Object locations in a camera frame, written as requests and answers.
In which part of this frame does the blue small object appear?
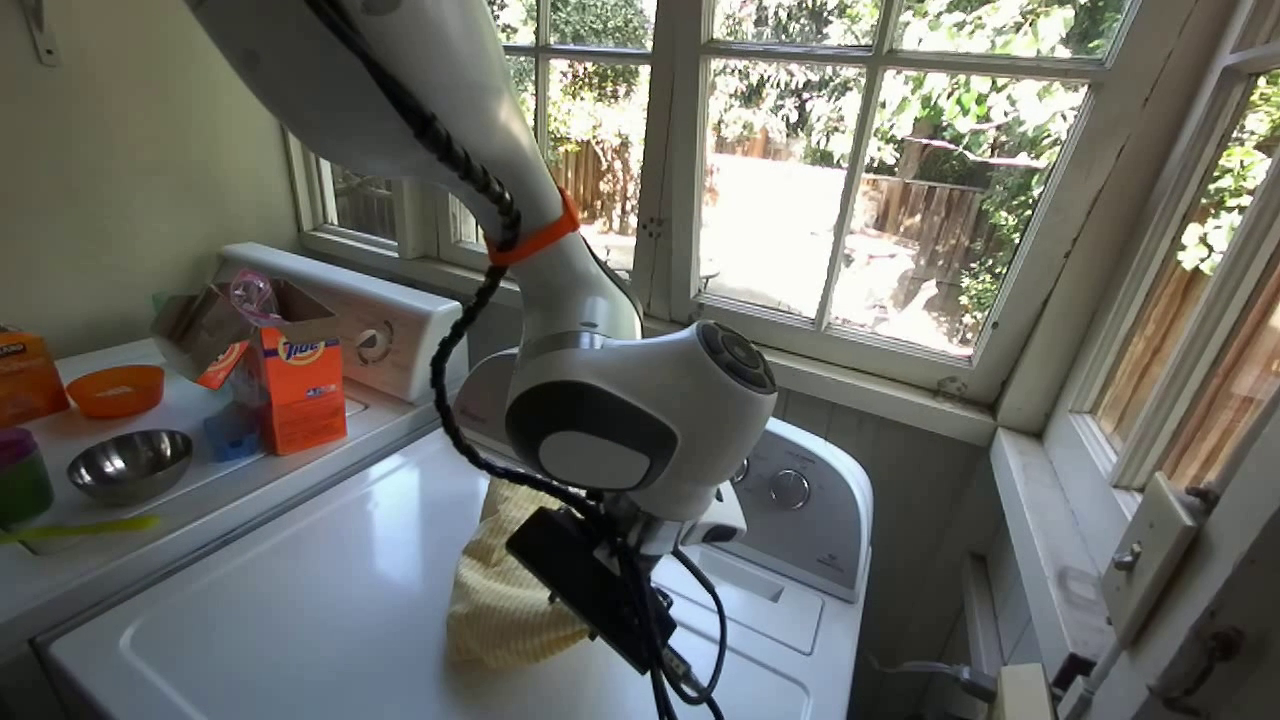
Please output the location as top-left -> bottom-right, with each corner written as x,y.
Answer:
201,404 -> 261,458

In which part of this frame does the yellow towel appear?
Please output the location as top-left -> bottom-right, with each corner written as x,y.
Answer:
447,479 -> 587,668

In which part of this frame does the orange plastic bowl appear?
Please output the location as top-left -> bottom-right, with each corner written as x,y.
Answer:
68,365 -> 163,420

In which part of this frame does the orange detergent box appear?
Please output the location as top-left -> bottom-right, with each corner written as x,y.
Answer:
261,329 -> 350,456

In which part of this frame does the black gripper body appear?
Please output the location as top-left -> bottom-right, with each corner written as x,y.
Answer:
504,509 -> 677,671

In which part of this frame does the green utensil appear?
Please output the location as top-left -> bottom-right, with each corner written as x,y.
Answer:
0,510 -> 163,553

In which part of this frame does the orange box at left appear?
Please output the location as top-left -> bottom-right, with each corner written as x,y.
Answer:
0,331 -> 68,424

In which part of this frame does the green and purple container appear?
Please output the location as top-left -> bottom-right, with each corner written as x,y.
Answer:
0,428 -> 53,526

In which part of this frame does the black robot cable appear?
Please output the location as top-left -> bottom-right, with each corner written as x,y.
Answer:
302,0 -> 733,720

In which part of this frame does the steel bowl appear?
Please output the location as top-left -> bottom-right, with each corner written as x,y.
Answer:
68,428 -> 193,509

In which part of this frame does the white washing machine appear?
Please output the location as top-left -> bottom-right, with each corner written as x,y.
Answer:
38,420 -> 873,720

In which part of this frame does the white dryer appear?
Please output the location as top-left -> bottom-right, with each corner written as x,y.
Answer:
0,243 -> 459,679

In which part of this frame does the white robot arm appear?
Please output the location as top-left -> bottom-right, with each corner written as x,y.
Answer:
190,0 -> 776,671

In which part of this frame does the brown cardboard box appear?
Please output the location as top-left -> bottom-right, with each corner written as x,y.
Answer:
158,270 -> 338,370

